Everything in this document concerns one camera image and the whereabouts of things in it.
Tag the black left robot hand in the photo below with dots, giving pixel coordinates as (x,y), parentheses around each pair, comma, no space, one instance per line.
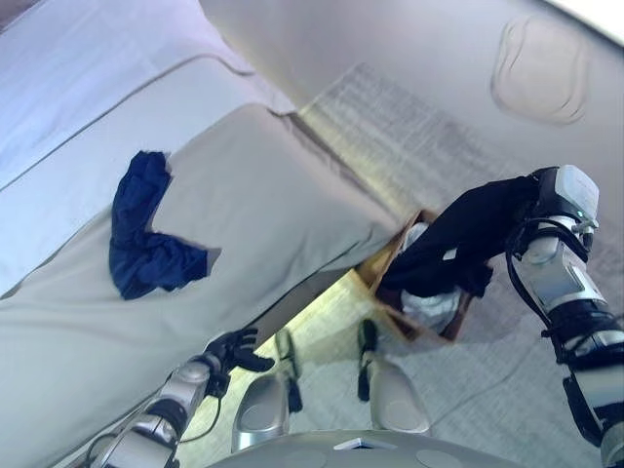
(234,348)

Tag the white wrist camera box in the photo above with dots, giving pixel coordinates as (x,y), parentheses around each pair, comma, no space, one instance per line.
(577,187)

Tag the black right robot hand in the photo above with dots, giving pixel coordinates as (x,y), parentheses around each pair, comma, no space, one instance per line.
(541,195)

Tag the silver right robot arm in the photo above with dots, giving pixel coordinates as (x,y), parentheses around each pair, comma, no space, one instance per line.
(565,283)

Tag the white duvet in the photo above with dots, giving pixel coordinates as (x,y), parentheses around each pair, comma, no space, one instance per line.
(73,73)

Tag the grey robot torso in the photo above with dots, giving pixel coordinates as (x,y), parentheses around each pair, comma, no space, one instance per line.
(341,453)

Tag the black garment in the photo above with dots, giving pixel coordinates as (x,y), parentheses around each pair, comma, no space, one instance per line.
(463,229)

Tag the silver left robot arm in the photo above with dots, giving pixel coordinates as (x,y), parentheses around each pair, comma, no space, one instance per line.
(180,385)

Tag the silver right robot leg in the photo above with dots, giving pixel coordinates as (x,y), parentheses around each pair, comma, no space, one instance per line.
(395,390)

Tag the small beige oval rug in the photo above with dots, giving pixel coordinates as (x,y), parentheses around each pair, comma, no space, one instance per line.
(536,68)

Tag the blue garment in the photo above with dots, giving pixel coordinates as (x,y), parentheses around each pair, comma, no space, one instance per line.
(146,258)

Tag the white garment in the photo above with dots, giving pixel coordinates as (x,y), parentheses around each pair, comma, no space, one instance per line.
(429,307)

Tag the large grey striped rug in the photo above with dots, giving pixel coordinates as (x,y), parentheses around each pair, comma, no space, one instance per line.
(487,380)

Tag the brown wicker basket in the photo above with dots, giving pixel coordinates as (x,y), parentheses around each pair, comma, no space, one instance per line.
(419,335)

